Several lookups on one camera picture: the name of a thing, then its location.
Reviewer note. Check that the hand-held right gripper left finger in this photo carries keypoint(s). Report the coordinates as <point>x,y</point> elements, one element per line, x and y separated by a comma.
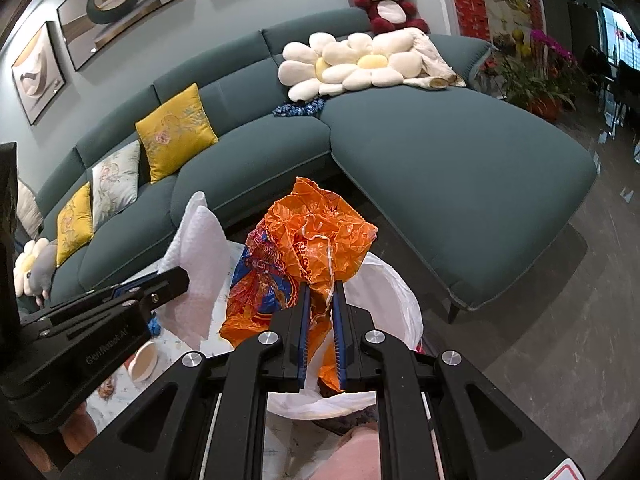
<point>303,330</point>

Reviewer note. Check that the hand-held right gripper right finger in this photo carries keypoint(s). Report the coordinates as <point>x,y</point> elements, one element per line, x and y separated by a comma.
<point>339,335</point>

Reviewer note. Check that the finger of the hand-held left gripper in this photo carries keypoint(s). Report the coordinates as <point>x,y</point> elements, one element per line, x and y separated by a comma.
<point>165,277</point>
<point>160,299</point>

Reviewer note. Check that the white paper towel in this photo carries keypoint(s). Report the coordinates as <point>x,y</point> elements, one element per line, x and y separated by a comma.
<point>197,260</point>

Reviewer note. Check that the orange plastic bag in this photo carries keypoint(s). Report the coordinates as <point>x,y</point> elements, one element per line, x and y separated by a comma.
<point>300,240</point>

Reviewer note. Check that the floral print tablecloth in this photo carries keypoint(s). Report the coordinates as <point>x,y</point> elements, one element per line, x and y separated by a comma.
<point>170,357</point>

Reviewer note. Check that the beige bowl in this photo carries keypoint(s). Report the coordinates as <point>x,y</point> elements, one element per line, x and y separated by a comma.
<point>142,365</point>

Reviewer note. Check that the red plastic strip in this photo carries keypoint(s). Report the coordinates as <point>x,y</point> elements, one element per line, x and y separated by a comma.
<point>420,346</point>

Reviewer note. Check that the grey and white plush toy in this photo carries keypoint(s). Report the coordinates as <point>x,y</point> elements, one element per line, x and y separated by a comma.
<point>35,270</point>

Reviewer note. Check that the small yellow embroidered cushion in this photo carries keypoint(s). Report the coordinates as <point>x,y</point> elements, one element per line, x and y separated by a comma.
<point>75,225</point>

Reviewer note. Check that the white floral cushion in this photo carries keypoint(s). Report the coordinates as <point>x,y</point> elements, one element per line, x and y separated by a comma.
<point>115,185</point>

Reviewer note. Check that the pink cloth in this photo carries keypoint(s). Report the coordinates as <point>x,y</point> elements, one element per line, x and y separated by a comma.
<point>350,455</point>

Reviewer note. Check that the large yellow embroidered cushion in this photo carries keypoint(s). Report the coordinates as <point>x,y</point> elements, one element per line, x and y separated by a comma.
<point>175,130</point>

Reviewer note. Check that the white quilted cushion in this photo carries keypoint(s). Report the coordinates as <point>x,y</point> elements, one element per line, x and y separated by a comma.
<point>29,210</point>

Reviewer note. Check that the teal sectional sofa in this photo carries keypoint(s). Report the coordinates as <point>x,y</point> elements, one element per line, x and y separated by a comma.
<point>450,160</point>

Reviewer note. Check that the blue patterned cloth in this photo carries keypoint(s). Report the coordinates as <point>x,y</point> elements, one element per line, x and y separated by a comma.
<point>297,109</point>

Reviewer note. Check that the small framed abstract painting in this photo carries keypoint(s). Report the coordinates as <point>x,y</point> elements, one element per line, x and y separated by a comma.
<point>37,75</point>

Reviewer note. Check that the white flower-shaped pillow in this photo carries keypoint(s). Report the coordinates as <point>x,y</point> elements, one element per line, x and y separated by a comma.
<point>372,62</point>
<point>300,67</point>

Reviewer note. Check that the wide framed abstract painting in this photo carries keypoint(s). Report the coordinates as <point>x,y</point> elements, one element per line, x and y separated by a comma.
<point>120,5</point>

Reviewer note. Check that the beige folded blanket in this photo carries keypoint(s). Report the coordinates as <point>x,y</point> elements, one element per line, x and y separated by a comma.
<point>435,60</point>

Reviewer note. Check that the green potted plant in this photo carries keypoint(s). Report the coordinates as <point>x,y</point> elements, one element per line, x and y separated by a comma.
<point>530,85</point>

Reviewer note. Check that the red and white teddy bear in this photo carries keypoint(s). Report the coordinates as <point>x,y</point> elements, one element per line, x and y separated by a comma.
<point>387,2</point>

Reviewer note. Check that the magenta orchid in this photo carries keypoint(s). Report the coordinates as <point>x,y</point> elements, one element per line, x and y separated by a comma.
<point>552,45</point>

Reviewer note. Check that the red brick-pattern wall decoration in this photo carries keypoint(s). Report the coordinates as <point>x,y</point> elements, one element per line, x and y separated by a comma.
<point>470,5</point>

